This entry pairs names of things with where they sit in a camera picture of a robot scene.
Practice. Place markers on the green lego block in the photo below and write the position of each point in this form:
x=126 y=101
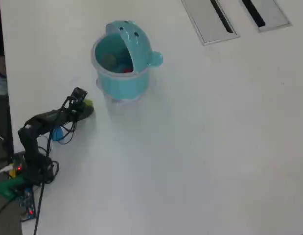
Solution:
x=89 y=101

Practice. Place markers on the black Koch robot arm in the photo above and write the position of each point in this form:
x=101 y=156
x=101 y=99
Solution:
x=43 y=117

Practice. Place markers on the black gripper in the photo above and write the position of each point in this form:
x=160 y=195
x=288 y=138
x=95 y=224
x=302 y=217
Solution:
x=74 y=107

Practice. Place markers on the black vertical post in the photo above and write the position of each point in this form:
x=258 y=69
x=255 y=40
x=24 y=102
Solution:
x=9 y=132

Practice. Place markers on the blue lego block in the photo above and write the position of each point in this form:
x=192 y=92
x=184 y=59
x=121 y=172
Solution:
x=58 y=134

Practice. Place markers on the green table clamp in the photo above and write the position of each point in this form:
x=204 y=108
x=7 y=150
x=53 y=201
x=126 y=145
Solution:
x=5 y=187

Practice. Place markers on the yellow connector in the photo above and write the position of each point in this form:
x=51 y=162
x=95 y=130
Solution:
x=12 y=173

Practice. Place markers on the white grey shoe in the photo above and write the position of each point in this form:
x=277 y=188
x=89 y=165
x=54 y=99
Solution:
x=0 y=84

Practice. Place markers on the grey green crumpled ball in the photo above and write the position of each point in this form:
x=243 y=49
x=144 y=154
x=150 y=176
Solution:
x=108 y=60

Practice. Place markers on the blue circuit board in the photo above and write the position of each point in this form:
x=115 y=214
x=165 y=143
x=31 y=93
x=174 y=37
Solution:
x=27 y=203

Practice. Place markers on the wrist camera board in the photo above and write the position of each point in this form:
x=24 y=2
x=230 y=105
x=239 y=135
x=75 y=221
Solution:
x=80 y=95

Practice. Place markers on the teal whale-shaped bin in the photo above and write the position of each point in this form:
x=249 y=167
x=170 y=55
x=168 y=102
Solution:
x=122 y=83

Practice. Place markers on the red lego block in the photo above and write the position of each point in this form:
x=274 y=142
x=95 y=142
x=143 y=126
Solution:
x=128 y=70

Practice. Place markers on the small controller board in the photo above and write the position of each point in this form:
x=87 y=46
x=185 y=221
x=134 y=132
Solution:
x=19 y=164

